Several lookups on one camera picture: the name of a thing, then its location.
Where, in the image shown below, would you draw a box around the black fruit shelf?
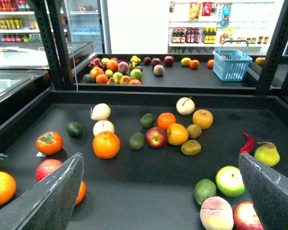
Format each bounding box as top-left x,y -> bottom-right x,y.
28,0 -> 288,96
0,91 -> 288,230

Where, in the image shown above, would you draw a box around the black far fruit shelf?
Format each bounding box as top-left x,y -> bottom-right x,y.
28,0 -> 288,96

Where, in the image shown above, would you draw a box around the green lime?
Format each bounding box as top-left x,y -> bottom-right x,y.
129,132 -> 145,150
140,113 -> 156,128

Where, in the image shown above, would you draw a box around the large orange mandarin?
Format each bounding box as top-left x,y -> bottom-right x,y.
92,131 -> 120,160

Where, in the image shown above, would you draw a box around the red yellow apple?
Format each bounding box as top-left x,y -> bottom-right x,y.
145,127 -> 168,148

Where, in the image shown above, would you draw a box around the green apple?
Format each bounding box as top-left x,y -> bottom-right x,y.
130,69 -> 143,80
216,166 -> 245,197

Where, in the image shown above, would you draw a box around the dark green avocado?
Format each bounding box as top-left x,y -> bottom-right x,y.
66,122 -> 83,137

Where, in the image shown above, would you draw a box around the green lime lower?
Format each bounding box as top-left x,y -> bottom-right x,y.
129,132 -> 145,150

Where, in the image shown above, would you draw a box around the white pear upright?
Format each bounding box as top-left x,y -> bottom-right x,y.
93,120 -> 115,136

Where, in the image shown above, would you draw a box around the golden yellow apple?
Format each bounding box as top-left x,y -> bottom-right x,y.
192,109 -> 214,129

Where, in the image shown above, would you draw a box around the red apple front left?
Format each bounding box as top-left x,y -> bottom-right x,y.
36,159 -> 62,182

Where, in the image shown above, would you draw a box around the green avocado right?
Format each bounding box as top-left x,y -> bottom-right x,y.
194,179 -> 216,206

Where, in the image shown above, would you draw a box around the green lime upper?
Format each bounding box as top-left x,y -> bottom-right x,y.
140,113 -> 156,128

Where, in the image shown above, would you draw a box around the brown kiwi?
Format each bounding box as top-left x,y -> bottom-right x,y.
180,139 -> 202,156
187,124 -> 202,139

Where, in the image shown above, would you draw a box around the glass freezer cabinet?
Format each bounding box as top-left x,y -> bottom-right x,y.
0,42 -> 96,126

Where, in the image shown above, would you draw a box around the yellow orange persimmon fruit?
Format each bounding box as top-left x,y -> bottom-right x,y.
167,123 -> 189,146

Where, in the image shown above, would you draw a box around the orange behind finger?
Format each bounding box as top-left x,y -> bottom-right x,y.
75,180 -> 86,206

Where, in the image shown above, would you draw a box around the black near fruit shelf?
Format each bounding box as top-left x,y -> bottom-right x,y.
0,91 -> 288,230

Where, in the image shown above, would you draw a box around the orange persimmon with leaf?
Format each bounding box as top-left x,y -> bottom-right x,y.
36,131 -> 63,156

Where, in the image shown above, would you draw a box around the brown kiwi lower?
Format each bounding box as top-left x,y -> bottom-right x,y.
180,139 -> 202,156

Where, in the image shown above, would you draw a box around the far green apple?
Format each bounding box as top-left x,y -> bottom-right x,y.
130,69 -> 143,80

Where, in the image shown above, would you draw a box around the brown kiwi upper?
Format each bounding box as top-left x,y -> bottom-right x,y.
187,124 -> 202,139

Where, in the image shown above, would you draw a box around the white pear lying sideways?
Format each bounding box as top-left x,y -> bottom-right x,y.
90,103 -> 111,121

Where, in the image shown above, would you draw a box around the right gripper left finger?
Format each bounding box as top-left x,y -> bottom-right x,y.
0,152 -> 84,230

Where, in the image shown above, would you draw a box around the pink peach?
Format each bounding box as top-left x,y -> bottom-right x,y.
200,196 -> 234,230

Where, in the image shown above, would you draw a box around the red shiny apple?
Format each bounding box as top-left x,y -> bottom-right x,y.
233,201 -> 264,230

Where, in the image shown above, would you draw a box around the yellow green pear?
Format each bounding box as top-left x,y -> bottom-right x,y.
254,142 -> 280,167

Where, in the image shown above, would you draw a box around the orange with navel front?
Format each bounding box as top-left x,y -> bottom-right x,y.
0,171 -> 17,206

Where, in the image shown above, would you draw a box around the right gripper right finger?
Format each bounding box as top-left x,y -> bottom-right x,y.
238,153 -> 288,230

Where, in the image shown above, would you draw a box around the blue small basket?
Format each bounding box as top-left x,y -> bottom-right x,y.
213,40 -> 252,81

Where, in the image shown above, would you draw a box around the white price tag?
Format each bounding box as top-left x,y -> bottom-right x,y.
36,152 -> 45,157

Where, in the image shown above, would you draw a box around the small orange tangerine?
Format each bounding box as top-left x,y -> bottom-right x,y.
157,112 -> 176,131

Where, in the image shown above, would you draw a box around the red chili pepper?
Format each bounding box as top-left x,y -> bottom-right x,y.
240,133 -> 254,154

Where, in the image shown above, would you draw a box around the far yellow lemon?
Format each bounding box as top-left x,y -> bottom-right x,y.
180,57 -> 191,67

